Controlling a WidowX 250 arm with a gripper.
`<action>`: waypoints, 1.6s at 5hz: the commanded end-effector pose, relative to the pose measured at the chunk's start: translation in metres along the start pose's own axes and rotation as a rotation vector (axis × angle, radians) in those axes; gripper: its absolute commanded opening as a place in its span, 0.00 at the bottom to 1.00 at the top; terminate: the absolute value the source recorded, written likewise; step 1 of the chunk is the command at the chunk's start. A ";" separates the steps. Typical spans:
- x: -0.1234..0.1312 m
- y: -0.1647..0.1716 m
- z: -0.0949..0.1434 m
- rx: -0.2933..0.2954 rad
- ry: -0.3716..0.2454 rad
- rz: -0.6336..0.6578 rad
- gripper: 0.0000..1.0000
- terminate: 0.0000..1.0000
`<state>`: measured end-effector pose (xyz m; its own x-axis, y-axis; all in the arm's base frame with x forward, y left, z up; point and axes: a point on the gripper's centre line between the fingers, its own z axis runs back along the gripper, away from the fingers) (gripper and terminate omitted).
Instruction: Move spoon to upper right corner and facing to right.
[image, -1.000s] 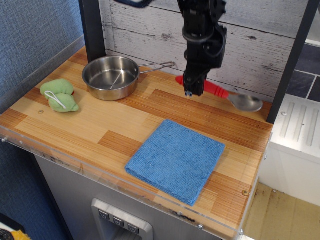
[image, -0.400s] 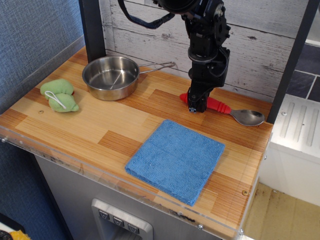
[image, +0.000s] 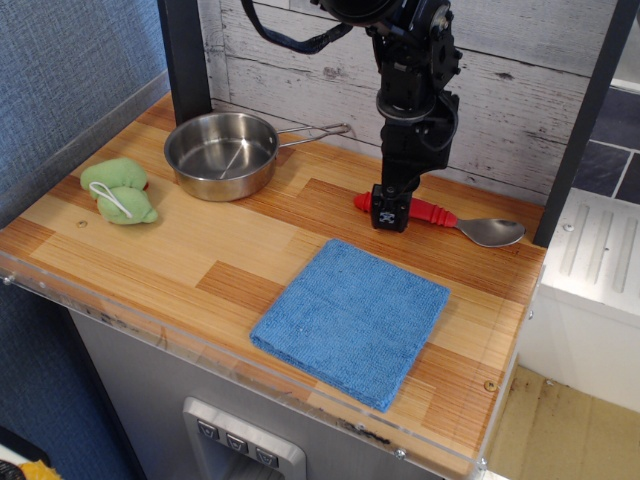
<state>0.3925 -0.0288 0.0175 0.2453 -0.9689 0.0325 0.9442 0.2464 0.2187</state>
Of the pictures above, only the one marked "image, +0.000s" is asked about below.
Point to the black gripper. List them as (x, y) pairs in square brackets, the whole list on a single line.
[(410, 150)]

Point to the red handled metal spoon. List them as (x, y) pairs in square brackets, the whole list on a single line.
[(491, 233)]

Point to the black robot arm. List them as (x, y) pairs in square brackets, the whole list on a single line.
[(416, 58)]

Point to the blue folded cloth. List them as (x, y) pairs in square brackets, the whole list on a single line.
[(353, 321)]

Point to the stainless steel pan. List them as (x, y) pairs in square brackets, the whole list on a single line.
[(222, 157)]

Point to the clear acrylic edge guard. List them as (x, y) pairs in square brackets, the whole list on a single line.
[(182, 356)]

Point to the white grooved cabinet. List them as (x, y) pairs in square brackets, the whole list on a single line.
[(583, 326)]

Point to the green plush toy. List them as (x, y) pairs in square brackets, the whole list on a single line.
[(119, 188)]

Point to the silver dispenser button panel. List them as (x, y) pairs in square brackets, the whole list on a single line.
[(227, 447)]

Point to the yellow and black object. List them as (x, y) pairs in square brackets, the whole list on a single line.
[(18, 467)]

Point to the black right frame post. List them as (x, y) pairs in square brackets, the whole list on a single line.
[(607, 61)]

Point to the black frame post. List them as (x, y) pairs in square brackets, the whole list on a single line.
[(607, 61), (185, 58)]

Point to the black left frame post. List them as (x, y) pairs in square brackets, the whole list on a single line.
[(185, 58)]

